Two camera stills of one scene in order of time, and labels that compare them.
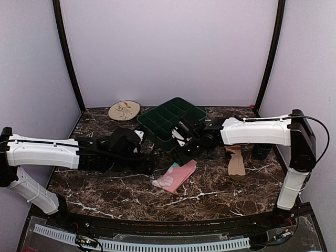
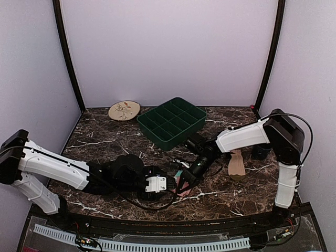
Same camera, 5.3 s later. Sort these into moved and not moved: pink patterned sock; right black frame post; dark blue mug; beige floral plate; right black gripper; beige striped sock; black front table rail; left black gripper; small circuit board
Moved: left black gripper; pink patterned sock; right black gripper
Not moved: right black frame post; dark blue mug; small circuit board; beige striped sock; beige floral plate; black front table rail
